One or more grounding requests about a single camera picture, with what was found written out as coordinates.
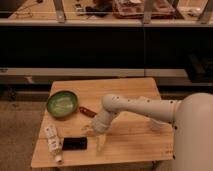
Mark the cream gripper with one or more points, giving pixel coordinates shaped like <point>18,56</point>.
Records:
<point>101,138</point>

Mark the black rectangular eraser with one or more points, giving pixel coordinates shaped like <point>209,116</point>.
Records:
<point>74,143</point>

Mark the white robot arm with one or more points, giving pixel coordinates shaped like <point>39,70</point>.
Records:
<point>191,118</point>

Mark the green ceramic bowl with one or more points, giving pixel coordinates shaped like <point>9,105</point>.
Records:
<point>62,103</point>

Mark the white ceramic cup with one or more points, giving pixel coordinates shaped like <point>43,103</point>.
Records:
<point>156,125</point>

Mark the wooden folding table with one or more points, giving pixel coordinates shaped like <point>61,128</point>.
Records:
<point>130,138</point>

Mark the white tube with label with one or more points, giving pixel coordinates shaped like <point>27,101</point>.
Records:
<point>54,143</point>

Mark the metal shelf rack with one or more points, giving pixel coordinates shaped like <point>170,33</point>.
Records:
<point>54,39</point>

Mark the clutter tray on shelf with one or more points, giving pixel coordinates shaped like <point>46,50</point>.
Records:
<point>135,8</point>

